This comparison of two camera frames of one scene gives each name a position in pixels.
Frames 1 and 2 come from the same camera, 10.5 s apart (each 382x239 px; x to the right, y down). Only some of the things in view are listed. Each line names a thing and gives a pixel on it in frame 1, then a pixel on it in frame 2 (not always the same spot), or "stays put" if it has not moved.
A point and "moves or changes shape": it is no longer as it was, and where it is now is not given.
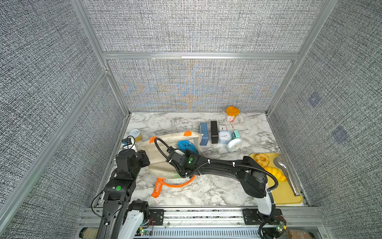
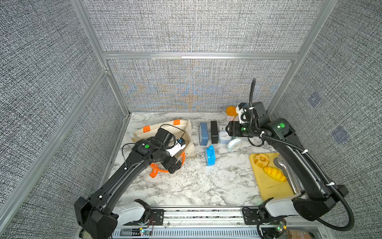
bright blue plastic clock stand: x=184 y=145 → x=210 y=156
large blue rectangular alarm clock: x=203 y=130 stays put
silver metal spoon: x=282 y=160 stays put
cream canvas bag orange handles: x=156 y=148 moves or changes shape
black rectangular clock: x=214 y=133 stays put
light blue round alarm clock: x=224 y=136 stays put
